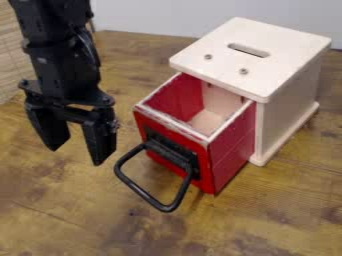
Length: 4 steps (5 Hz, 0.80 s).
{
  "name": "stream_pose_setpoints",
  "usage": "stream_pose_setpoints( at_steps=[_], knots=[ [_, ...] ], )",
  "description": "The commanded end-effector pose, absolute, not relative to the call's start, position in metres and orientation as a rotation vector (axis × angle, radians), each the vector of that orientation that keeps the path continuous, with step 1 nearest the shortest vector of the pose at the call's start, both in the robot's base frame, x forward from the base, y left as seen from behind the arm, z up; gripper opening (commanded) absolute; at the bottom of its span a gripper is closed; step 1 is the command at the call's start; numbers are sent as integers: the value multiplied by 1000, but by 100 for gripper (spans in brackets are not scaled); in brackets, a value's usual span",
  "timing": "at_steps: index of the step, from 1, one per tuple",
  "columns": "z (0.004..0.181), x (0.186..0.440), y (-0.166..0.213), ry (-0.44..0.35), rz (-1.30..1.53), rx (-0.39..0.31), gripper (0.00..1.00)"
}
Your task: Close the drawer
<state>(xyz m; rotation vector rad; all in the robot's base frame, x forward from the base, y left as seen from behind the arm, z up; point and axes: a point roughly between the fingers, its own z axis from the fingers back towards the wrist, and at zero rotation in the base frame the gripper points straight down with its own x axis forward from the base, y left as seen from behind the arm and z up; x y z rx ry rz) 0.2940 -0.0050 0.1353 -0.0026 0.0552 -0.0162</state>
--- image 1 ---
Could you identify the red wooden drawer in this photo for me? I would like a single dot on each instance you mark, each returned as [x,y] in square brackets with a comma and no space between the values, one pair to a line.
[209,121]

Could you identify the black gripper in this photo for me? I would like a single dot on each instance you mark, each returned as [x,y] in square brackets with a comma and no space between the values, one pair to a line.
[65,95]

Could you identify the white wooden drawer cabinet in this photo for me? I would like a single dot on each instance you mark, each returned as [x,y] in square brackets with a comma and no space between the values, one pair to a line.
[269,64]

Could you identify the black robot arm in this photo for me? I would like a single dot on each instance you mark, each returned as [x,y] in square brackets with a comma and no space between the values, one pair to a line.
[49,20]

